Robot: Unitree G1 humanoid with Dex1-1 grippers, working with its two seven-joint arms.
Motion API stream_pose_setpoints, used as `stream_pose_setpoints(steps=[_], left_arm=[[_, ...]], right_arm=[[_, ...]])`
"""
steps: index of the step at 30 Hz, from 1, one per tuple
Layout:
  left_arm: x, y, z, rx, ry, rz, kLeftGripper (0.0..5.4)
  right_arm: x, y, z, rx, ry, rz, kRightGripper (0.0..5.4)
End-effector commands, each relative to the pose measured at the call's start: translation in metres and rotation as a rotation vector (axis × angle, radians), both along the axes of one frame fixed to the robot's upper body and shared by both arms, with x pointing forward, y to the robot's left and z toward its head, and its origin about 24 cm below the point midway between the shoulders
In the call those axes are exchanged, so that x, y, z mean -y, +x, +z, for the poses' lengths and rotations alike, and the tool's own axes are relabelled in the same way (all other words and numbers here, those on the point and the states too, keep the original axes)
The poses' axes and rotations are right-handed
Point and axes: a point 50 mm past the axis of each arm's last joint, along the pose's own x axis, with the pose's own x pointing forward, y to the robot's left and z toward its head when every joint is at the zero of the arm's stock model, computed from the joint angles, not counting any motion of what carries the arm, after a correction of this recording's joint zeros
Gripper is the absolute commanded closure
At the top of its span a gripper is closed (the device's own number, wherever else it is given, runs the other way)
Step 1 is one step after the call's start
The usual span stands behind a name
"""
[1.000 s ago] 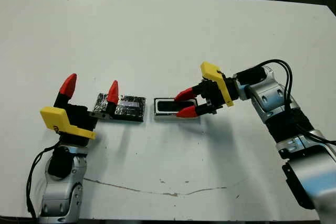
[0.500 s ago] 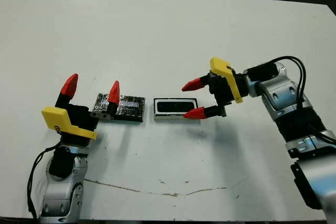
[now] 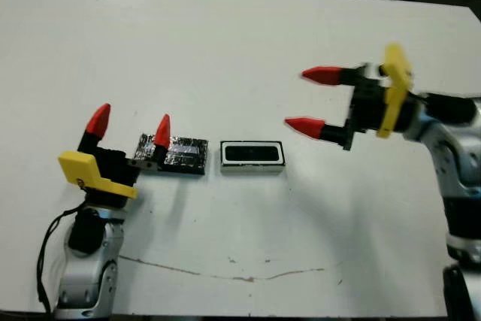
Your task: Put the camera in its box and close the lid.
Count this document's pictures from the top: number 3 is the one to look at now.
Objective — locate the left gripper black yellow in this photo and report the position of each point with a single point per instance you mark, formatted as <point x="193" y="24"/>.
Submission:
<point x="112" y="174"/>

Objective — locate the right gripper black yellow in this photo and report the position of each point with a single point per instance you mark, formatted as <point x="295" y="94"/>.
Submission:
<point x="370" y="110"/>

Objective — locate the black foil-wrapped box lid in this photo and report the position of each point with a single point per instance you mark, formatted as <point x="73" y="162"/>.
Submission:
<point x="188" y="153"/>

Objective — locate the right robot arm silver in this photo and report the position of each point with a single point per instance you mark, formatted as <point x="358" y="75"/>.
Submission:
<point x="447" y="152"/>

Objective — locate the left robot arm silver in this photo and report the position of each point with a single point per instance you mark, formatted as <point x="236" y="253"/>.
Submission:
<point x="86" y="276"/>

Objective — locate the white camera box base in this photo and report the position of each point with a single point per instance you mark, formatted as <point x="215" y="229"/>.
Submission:
<point x="248" y="169"/>

